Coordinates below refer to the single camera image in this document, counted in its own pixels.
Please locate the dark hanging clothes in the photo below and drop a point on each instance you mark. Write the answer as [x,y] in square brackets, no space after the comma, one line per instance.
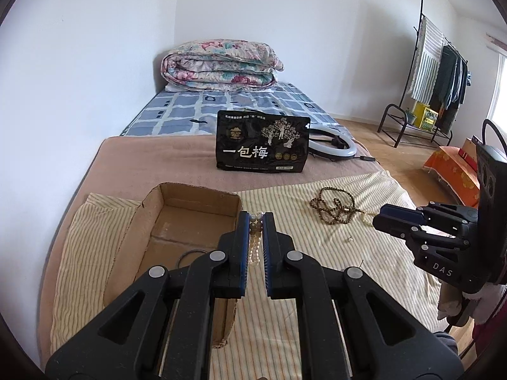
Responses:
[453,78]

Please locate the open cardboard box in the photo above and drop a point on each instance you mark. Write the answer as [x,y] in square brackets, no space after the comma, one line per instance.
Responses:
[173,225]

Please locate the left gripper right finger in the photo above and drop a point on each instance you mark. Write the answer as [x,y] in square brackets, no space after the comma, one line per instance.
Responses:
[349,327]

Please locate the yellow striped cloth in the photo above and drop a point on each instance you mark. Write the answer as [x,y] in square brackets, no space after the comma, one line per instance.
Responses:
[256,336]

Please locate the yellow box on rack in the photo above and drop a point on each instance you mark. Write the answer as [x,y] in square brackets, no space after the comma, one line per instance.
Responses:
[425,117]

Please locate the blue checked bed sheet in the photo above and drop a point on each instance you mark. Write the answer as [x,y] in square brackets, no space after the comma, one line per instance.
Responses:
[192,113]

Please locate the boxes on orange stool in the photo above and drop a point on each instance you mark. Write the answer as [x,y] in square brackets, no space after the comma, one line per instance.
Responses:
[468,152]

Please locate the black clothes rack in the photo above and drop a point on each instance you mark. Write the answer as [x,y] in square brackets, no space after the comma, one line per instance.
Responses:
[397,119]

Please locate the white ring light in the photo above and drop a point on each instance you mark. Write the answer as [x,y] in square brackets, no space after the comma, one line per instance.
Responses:
[331,144]

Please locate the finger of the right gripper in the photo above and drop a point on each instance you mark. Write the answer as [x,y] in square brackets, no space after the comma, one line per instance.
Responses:
[404,211]
[396,229]

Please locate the striped hanging towel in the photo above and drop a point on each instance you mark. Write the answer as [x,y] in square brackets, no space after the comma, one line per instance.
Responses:
[427,61]

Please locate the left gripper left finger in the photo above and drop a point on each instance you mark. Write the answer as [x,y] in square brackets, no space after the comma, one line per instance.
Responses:
[160,327]

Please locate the folded floral quilt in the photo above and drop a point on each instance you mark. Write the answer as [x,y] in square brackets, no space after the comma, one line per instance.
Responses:
[221,64]

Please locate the brown blanket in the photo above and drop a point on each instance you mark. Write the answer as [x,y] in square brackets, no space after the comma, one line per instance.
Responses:
[130,167]

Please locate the orange covered stool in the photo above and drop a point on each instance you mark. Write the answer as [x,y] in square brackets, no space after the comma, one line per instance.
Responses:
[454,171]

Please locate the black snack bag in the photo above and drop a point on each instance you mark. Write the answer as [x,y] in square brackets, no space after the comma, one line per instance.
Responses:
[257,142]

